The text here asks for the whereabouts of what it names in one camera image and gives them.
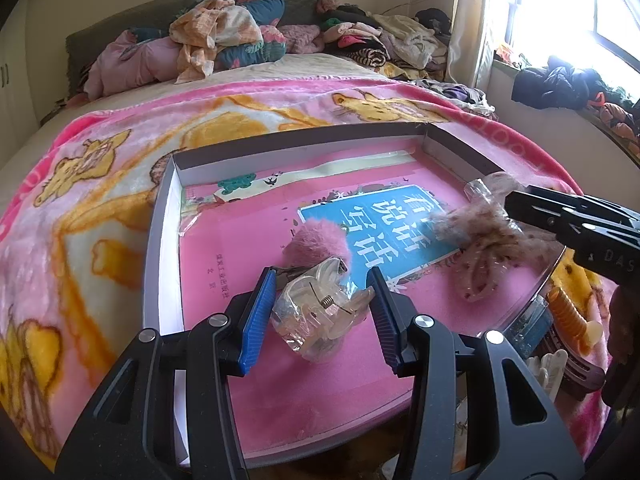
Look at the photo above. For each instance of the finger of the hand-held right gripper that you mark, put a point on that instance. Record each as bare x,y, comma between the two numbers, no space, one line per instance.
550,220
590,207

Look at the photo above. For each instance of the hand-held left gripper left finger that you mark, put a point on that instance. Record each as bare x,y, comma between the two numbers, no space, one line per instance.
255,320

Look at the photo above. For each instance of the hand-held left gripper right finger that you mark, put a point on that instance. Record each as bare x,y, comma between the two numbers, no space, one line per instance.
386,320

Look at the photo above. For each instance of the clear hair claw clip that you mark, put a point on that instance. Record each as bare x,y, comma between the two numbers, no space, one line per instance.
320,320

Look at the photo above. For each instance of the orange hair claw clip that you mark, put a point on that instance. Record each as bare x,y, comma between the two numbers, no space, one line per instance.
567,315

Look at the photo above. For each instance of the leopard print hair claw clip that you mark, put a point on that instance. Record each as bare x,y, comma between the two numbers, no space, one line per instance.
480,245

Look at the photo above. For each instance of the dark pink hair claw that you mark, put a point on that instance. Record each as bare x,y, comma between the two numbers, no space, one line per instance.
575,375

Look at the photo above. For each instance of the white comb hair clip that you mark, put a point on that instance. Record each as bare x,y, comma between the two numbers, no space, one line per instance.
545,365

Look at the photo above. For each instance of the shallow cardboard box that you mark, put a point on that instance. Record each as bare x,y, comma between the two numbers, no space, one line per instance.
300,155

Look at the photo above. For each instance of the pink book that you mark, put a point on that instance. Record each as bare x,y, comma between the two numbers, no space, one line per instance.
300,400

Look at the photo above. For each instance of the pink fluffy hair clip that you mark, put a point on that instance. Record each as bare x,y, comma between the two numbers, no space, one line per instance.
315,245

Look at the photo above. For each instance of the orange and black garment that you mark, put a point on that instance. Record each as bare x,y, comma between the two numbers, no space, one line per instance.
617,115

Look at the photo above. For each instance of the dark puffer jacket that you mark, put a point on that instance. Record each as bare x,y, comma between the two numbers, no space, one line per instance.
560,82

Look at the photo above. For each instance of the pink printed blanket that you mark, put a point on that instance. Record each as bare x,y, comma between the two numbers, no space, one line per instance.
100,210

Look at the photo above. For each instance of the window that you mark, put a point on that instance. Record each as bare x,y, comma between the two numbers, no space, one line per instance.
575,5

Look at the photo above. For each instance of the cream curtain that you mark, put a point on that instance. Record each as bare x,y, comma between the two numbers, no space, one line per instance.
475,25

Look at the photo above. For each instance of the pile of clothes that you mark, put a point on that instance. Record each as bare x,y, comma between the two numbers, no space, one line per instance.
380,35

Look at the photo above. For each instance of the pink knitted sweater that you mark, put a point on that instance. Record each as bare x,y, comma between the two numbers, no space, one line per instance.
300,37

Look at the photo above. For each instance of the pink garment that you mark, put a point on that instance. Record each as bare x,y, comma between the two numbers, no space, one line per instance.
125,60

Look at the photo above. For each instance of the orange checked cloth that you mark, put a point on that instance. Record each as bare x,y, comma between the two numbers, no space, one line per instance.
215,25

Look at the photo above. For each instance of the dark floral quilt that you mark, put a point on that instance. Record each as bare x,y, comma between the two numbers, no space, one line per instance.
260,10

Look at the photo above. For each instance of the dark grey headboard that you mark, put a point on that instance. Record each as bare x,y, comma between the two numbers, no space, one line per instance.
125,25

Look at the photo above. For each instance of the cream wardrobe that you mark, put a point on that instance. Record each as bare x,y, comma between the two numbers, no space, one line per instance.
15,75

